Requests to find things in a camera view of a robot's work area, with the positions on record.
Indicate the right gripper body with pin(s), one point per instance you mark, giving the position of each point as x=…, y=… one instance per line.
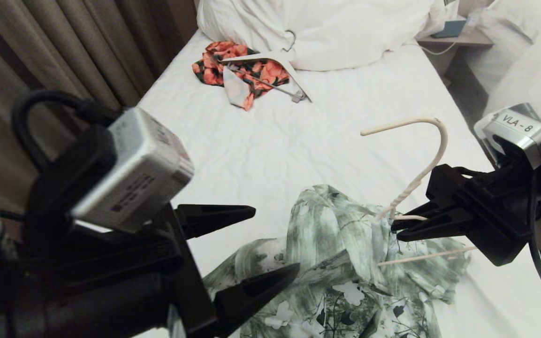
x=495, y=211

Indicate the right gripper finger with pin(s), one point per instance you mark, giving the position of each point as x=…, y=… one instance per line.
x=439, y=229
x=427, y=212

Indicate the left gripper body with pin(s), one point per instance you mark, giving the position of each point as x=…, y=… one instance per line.
x=110, y=291

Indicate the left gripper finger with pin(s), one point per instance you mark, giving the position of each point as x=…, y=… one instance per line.
x=214, y=217
x=251, y=293

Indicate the cream clothes hanger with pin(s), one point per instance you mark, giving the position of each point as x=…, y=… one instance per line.
x=441, y=152

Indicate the bed with white sheet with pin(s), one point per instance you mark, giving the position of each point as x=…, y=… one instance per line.
x=270, y=150

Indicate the green floral shirt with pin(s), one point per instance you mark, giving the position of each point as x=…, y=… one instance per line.
x=326, y=244

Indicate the orange floral shirt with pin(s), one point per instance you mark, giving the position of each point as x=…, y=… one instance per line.
x=214, y=63

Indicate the bed with white duvet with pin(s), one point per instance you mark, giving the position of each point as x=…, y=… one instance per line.
x=533, y=61

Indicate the white clothes hanger with clips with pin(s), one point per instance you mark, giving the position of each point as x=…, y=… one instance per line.
x=293, y=70

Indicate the wooden nightstand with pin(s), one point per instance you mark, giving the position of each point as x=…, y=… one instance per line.
x=462, y=42

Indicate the blue device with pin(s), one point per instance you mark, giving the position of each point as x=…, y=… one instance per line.
x=449, y=29

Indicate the white pillow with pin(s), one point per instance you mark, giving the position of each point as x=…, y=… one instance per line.
x=336, y=33

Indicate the beige curtain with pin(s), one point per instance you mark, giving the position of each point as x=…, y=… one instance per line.
x=64, y=51

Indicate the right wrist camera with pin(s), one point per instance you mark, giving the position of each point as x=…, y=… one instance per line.
x=516, y=129

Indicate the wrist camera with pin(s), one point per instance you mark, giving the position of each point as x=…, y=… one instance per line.
x=516, y=129
x=143, y=164

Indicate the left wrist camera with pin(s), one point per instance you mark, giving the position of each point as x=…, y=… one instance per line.
x=143, y=164

